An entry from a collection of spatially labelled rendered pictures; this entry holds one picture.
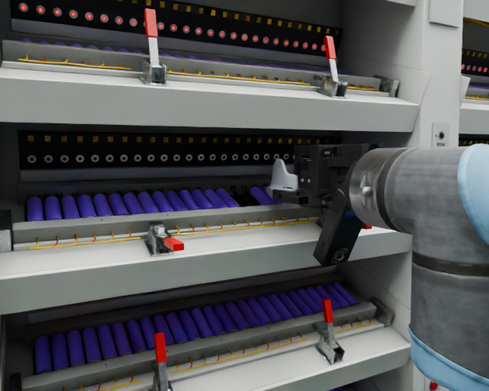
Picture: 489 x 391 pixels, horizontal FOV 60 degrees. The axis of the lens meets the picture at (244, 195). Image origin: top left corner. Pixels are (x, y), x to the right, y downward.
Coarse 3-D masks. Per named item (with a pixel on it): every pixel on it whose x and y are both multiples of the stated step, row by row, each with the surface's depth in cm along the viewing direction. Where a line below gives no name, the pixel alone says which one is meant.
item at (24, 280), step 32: (0, 224) 46; (0, 256) 46; (32, 256) 46; (64, 256) 47; (96, 256) 48; (128, 256) 49; (160, 256) 50; (192, 256) 51; (224, 256) 54; (256, 256) 56; (288, 256) 59; (352, 256) 65; (0, 288) 43; (32, 288) 44; (64, 288) 46; (96, 288) 47; (128, 288) 49; (160, 288) 51
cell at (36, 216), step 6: (30, 198) 55; (36, 198) 55; (30, 204) 53; (36, 204) 53; (42, 204) 55; (30, 210) 52; (36, 210) 52; (42, 210) 53; (30, 216) 50; (36, 216) 50; (42, 216) 51
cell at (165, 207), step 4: (156, 192) 62; (160, 192) 62; (152, 196) 62; (156, 196) 61; (160, 196) 61; (164, 196) 61; (156, 200) 60; (160, 200) 60; (164, 200) 60; (156, 204) 60; (160, 204) 59; (164, 204) 59; (168, 204) 59; (160, 208) 59; (164, 208) 58; (168, 208) 58; (160, 212) 58; (164, 212) 57
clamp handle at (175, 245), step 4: (160, 228) 50; (164, 228) 50; (160, 232) 50; (164, 232) 51; (160, 236) 50; (164, 236) 50; (164, 240) 48; (168, 240) 46; (172, 240) 46; (176, 240) 46; (168, 244) 46; (172, 244) 45; (176, 244) 44; (180, 244) 45; (172, 248) 45; (176, 248) 44; (180, 248) 45
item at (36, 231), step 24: (120, 216) 53; (144, 216) 54; (168, 216) 55; (192, 216) 56; (216, 216) 57; (240, 216) 59; (264, 216) 61; (288, 216) 63; (312, 216) 65; (24, 240) 47; (48, 240) 49; (120, 240) 51
